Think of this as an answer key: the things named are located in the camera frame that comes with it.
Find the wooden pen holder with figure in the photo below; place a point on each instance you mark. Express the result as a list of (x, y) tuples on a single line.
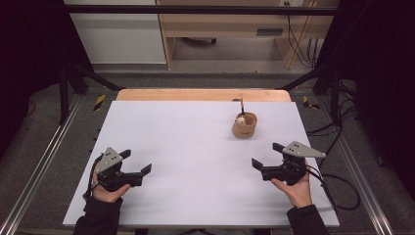
[(244, 129)]

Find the black horizontal frame bar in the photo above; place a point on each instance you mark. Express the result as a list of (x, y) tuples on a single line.
[(195, 9)]

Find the aluminium rail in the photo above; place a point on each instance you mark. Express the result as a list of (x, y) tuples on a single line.
[(365, 182), (42, 160)]

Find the yellow and black tape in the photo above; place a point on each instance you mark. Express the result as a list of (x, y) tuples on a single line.
[(99, 102), (306, 102)]

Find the light wooden desk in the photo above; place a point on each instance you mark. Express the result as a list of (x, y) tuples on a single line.
[(225, 24)]

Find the white cabinet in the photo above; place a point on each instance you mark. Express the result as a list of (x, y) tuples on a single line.
[(120, 36)]

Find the black metal stand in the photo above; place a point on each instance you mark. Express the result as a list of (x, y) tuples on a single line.
[(334, 94), (64, 94)]

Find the black pen with orange end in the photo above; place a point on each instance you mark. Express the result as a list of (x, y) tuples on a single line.
[(242, 107)]

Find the person's right hand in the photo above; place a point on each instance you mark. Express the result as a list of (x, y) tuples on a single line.
[(298, 194)]

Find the person's left hand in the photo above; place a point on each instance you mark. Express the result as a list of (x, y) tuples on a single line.
[(109, 196)]

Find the white board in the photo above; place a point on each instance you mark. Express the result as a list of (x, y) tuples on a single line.
[(195, 202)]

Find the wooden table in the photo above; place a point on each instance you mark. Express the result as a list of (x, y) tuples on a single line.
[(195, 95)]

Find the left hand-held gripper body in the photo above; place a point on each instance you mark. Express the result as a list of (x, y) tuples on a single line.
[(109, 161)]

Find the dark curtain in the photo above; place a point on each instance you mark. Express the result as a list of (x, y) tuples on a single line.
[(29, 65), (381, 81)]

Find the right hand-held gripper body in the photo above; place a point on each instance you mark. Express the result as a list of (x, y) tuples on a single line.
[(301, 150)]

